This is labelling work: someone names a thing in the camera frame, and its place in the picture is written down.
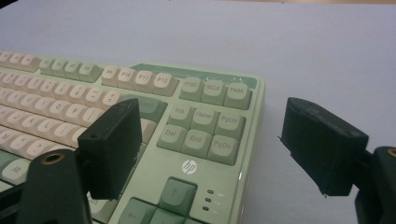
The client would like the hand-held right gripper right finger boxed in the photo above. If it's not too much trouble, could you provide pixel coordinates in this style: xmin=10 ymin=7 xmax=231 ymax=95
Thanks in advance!
xmin=280 ymin=96 xmax=396 ymax=224

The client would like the white table cover sheet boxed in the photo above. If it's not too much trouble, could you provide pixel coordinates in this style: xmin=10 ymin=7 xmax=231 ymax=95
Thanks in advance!
xmin=0 ymin=0 xmax=396 ymax=224

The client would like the green and cream keyboard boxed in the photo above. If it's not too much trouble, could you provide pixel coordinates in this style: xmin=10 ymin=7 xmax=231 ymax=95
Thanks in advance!
xmin=0 ymin=49 xmax=267 ymax=224

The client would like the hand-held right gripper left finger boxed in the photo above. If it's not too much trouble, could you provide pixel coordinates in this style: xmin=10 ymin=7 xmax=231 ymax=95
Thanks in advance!
xmin=17 ymin=97 xmax=143 ymax=224

